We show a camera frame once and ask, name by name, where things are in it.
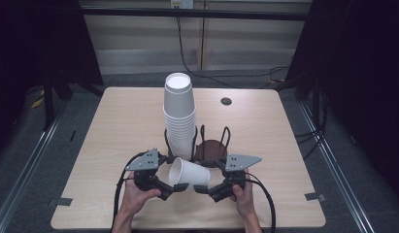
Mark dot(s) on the black stand post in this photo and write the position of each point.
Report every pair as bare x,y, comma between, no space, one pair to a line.
48,103

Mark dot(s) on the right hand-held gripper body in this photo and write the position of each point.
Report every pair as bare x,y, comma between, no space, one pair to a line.
239,162

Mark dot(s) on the grey tape strip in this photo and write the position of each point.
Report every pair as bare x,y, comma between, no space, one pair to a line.
314,196
61,202

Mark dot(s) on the person's left hand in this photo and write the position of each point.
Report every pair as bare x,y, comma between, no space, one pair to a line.
134,199

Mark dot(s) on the black horizontal bar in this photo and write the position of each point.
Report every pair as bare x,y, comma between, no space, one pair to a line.
193,13

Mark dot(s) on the round dark table grommet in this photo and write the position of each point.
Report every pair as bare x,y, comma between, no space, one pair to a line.
226,101

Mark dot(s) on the stack of white paper cups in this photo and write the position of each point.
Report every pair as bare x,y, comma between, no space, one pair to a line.
179,123

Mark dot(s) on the person's right hand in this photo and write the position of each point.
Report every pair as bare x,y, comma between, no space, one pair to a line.
245,200

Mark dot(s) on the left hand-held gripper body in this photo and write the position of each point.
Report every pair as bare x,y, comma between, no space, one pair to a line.
145,161

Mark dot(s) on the dark brown double cup holder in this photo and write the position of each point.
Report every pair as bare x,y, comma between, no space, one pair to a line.
211,150

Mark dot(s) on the single white paper cup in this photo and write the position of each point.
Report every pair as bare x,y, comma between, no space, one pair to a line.
190,174

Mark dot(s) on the dark curtain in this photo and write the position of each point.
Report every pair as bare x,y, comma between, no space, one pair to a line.
359,64
35,42

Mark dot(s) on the metal floor rail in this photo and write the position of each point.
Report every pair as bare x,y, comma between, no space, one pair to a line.
336,171
28,161

